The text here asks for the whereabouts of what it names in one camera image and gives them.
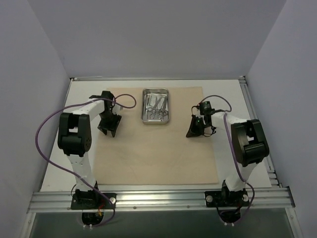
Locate stainless steel instrument tray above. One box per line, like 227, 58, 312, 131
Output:
141, 88, 170, 124

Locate beige surgical wrap cloth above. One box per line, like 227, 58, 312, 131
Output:
94, 87, 218, 185

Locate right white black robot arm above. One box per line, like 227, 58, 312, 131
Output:
186, 101, 269, 205

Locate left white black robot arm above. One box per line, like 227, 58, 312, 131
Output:
57, 91, 122, 208

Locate steel surgical scissors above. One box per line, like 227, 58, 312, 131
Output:
148, 96, 163, 113

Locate steel forceps clamp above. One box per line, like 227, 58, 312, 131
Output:
158, 97, 168, 117

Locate steel needle holder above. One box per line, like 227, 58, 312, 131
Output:
148, 97, 161, 120

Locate green white suture packet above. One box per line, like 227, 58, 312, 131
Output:
147, 93, 165, 108

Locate right thin black cable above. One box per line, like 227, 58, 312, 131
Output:
191, 105, 217, 137

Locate back aluminium rail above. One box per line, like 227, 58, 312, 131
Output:
71, 75, 246, 81

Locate right aluminium side rail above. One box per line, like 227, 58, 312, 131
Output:
239, 75, 283, 186

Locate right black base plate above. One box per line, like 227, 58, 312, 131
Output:
205, 187, 250, 207

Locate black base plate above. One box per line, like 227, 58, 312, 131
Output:
70, 189, 117, 210
205, 187, 250, 207

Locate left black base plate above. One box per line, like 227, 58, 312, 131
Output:
70, 189, 117, 210

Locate front aluminium rail frame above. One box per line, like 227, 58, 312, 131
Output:
27, 187, 295, 213

